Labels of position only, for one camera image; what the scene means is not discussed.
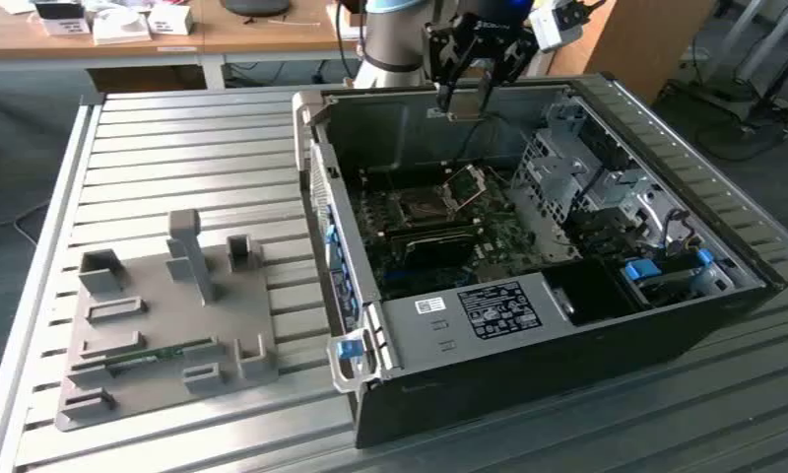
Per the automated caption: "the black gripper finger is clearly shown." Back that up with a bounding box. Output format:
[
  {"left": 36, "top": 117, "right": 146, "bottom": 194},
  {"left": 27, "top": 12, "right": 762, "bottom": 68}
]
[
  {"left": 479, "top": 36, "right": 541, "bottom": 118},
  {"left": 428, "top": 27, "right": 481, "bottom": 113}
]

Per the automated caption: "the CPU with silver top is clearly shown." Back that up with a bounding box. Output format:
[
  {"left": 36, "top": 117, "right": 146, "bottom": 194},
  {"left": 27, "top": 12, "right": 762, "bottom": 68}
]
[{"left": 444, "top": 92, "right": 486, "bottom": 122}]

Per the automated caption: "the metal socket cover frame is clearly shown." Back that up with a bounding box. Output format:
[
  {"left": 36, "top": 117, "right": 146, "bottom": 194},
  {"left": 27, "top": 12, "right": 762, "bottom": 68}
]
[{"left": 439, "top": 165, "right": 490, "bottom": 214}]

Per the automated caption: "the CPU socket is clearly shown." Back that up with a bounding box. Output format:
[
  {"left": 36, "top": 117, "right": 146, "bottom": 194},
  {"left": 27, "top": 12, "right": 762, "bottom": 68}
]
[{"left": 392, "top": 185, "right": 459, "bottom": 226}]

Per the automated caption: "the wooden cabinet panel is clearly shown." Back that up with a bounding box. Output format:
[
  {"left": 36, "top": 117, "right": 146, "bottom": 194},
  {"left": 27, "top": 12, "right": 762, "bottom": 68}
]
[{"left": 581, "top": 0, "right": 722, "bottom": 105}]

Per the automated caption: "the grey metal drive cage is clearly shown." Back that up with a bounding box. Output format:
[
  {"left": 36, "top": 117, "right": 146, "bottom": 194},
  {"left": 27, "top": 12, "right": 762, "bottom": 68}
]
[{"left": 509, "top": 91, "right": 662, "bottom": 260}]

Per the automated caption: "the equipment stand black base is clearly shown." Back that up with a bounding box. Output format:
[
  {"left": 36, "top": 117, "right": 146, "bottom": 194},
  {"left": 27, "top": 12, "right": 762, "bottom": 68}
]
[{"left": 654, "top": 0, "right": 788, "bottom": 132}]

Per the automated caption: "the wooden desk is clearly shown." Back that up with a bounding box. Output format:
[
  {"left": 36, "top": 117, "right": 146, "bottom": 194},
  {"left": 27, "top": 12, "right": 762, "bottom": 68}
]
[{"left": 0, "top": 0, "right": 570, "bottom": 91}]

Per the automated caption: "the dark grey round object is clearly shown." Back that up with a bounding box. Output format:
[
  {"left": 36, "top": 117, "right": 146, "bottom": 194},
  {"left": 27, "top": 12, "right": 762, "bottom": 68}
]
[{"left": 219, "top": 0, "right": 292, "bottom": 17}]

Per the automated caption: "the green motherboard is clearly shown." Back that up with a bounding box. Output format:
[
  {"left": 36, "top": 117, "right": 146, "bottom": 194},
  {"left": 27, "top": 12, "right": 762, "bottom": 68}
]
[{"left": 346, "top": 165, "right": 551, "bottom": 302}]

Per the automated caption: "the black expansion card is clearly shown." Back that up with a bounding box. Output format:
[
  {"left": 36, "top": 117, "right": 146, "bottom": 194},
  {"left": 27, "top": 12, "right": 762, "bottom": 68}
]
[{"left": 394, "top": 231, "right": 479, "bottom": 271}]

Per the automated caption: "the white box with print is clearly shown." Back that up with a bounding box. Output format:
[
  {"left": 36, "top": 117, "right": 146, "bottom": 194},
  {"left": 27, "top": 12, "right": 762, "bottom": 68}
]
[{"left": 144, "top": 3, "right": 196, "bottom": 36}]

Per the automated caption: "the blue disk carrier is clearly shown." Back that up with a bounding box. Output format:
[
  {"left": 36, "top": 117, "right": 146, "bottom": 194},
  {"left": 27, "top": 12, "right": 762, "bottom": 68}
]
[{"left": 622, "top": 259, "right": 662, "bottom": 286}]

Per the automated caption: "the white box round opening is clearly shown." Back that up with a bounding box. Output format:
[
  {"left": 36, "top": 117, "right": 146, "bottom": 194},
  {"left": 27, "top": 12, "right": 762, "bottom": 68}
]
[{"left": 91, "top": 8, "right": 154, "bottom": 46}]

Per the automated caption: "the small white barcode sticker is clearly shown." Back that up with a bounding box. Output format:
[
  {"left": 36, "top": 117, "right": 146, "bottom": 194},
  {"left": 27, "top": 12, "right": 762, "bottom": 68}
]
[{"left": 411, "top": 295, "right": 451, "bottom": 315}]

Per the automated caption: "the black printed label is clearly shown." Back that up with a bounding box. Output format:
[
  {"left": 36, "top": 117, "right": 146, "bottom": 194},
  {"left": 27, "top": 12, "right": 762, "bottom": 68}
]
[{"left": 457, "top": 279, "right": 546, "bottom": 342}]

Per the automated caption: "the grey power supply unit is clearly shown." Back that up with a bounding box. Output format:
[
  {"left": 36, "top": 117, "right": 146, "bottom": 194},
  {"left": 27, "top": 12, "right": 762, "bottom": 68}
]
[{"left": 367, "top": 274, "right": 577, "bottom": 383}]

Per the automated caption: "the white box black screen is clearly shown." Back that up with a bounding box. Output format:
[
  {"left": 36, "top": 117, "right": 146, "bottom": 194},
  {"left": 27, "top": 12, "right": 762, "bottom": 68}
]
[{"left": 31, "top": 0, "right": 95, "bottom": 37}]

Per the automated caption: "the grey parts rack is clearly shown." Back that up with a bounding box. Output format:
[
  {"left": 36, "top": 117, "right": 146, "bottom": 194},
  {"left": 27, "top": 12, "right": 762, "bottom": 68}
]
[{"left": 51, "top": 208, "right": 284, "bottom": 434}]

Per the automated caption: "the black open PC case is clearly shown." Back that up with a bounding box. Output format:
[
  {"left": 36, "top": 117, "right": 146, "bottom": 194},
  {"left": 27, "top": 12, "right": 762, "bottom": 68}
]
[{"left": 292, "top": 72, "right": 788, "bottom": 450}]

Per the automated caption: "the green RAM stick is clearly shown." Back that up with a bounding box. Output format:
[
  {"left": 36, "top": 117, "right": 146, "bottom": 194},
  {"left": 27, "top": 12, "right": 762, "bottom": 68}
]
[{"left": 103, "top": 344, "right": 191, "bottom": 372}]

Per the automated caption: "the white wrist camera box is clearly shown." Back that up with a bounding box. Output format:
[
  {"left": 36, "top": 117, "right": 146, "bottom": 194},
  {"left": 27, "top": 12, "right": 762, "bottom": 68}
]
[{"left": 529, "top": 0, "right": 598, "bottom": 54}]

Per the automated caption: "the coloured wire bundle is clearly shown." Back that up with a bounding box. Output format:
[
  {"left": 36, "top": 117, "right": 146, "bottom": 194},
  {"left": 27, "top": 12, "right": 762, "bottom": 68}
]
[{"left": 654, "top": 206, "right": 702, "bottom": 260}]

